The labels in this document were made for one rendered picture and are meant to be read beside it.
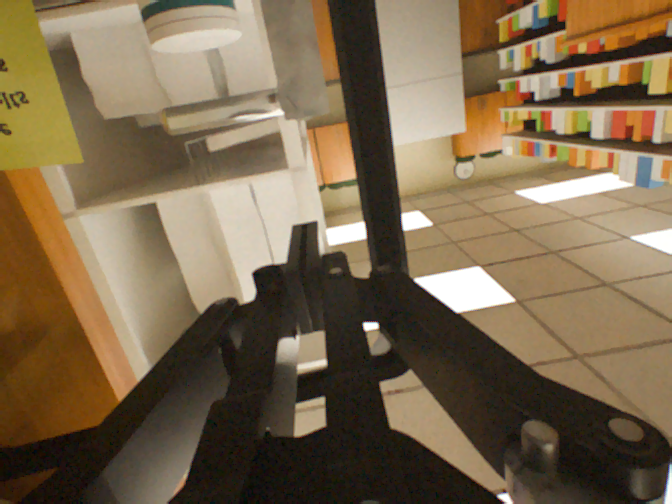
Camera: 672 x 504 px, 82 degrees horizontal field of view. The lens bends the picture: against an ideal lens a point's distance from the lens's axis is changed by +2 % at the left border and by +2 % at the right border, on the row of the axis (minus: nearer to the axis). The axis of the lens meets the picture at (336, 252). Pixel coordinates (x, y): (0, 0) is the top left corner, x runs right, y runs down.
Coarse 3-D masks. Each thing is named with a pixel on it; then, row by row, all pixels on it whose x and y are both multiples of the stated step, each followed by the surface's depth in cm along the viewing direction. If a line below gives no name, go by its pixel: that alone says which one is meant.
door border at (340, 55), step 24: (336, 0) 18; (336, 24) 19; (336, 48) 19; (384, 96) 20; (384, 120) 21; (360, 144) 21; (360, 168) 21; (360, 192) 22; (384, 360) 26; (72, 432) 24; (0, 456) 24; (0, 480) 24
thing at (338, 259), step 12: (336, 252) 18; (324, 264) 17; (336, 264) 17; (348, 264) 17; (360, 288) 14; (372, 288) 14; (360, 300) 14; (372, 300) 14; (384, 300) 14; (372, 312) 14; (384, 312) 14
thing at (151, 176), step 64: (0, 0) 17; (64, 0) 17; (128, 0) 17; (192, 0) 18; (256, 0) 18; (320, 0) 18; (0, 64) 17; (64, 64) 18; (128, 64) 18; (192, 64) 18; (256, 64) 19; (0, 128) 18; (64, 128) 18; (128, 128) 19; (192, 128) 19; (256, 128) 20; (320, 128) 20; (0, 192) 19; (64, 192) 19; (128, 192) 20; (192, 192) 20; (256, 192) 21; (320, 192) 21; (0, 256) 20; (64, 256) 20; (128, 256) 21; (192, 256) 21; (256, 256) 22; (0, 320) 21; (64, 320) 22; (128, 320) 22; (192, 320) 23; (0, 384) 22; (64, 384) 23; (128, 384) 24
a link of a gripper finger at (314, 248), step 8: (312, 224) 21; (312, 232) 20; (320, 232) 22; (304, 240) 19; (312, 240) 18; (320, 240) 20; (304, 248) 18; (312, 248) 17; (320, 248) 18; (304, 256) 17; (312, 256) 16; (320, 256) 16; (304, 264) 16; (312, 264) 15; (320, 264) 15; (304, 272) 15; (312, 272) 15; (320, 272) 15; (312, 280) 15; (320, 280) 15; (312, 288) 15; (320, 288) 15; (312, 296) 16; (320, 296) 16; (312, 304) 16; (320, 304) 16; (320, 312) 16; (320, 320) 16; (320, 328) 16
